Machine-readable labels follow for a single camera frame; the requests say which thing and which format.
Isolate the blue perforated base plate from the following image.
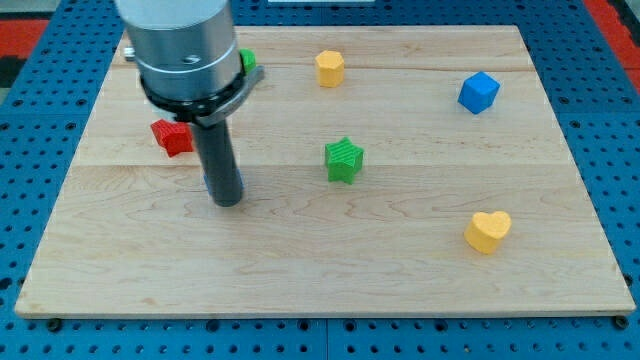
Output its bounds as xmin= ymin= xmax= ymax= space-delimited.
xmin=1 ymin=0 xmax=639 ymax=359

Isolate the red star block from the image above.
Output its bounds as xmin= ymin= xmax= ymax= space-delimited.
xmin=150 ymin=119 xmax=194 ymax=157

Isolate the yellow hexagon block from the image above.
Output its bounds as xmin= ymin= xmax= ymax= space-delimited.
xmin=314 ymin=50 xmax=345 ymax=88

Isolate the yellow heart block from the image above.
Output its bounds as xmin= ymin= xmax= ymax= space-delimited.
xmin=463 ymin=211 xmax=512 ymax=255

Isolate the blue cube block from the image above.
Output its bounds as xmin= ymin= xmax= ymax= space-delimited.
xmin=457 ymin=72 xmax=501 ymax=114

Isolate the wooden board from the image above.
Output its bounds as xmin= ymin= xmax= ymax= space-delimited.
xmin=15 ymin=26 xmax=636 ymax=319

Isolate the green block behind arm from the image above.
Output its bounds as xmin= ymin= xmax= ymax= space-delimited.
xmin=239 ymin=48 xmax=257 ymax=74

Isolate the green star block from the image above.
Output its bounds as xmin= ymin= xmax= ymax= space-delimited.
xmin=324 ymin=137 xmax=364 ymax=184

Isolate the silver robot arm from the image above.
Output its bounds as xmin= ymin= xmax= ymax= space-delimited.
xmin=115 ymin=0 xmax=265 ymax=128

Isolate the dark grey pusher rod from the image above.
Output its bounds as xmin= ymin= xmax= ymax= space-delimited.
xmin=190 ymin=120 xmax=243 ymax=207

